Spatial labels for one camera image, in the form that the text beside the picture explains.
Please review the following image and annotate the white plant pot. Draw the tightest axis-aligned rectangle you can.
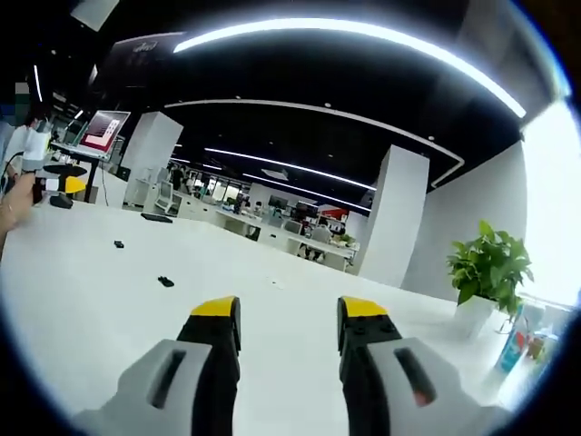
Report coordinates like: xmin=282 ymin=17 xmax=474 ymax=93
xmin=453 ymin=293 xmax=501 ymax=340

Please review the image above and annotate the long ceiling light strip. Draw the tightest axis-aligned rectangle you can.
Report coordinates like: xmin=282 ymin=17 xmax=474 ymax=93
xmin=172 ymin=17 xmax=528 ymax=120

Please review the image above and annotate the standing desk with black leg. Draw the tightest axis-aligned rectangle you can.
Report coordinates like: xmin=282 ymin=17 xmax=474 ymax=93
xmin=49 ymin=140 xmax=115 ymax=204

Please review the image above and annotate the row of white office desks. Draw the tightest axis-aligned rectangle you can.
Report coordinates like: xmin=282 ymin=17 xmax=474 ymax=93
xmin=180 ymin=193 xmax=360 ymax=274

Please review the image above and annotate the red and white board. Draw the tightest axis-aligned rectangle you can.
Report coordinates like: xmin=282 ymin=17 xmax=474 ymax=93
xmin=78 ymin=110 xmax=133 ymax=154

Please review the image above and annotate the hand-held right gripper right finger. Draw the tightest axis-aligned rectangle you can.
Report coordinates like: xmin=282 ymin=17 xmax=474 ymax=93
xmin=336 ymin=295 xmax=512 ymax=436

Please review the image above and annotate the person's left hand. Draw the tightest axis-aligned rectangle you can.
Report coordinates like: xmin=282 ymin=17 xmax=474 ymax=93
xmin=0 ymin=173 xmax=36 ymax=249

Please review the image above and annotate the white office chair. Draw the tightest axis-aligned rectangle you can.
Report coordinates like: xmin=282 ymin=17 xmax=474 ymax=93
xmin=154 ymin=183 xmax=180 ymax=215

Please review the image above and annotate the colourful small packet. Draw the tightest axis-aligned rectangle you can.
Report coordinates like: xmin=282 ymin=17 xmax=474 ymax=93
xmin=525 ymin=330 xmax=554 ymax=361

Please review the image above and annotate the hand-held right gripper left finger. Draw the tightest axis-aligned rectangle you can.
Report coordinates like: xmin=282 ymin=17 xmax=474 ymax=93
xmin=72 ymin=294 xmax=242 ymax=436

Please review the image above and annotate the green potted plant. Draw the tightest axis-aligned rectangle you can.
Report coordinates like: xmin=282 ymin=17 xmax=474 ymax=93
xmin=446 ymin=220 xmax=536 ymax=320

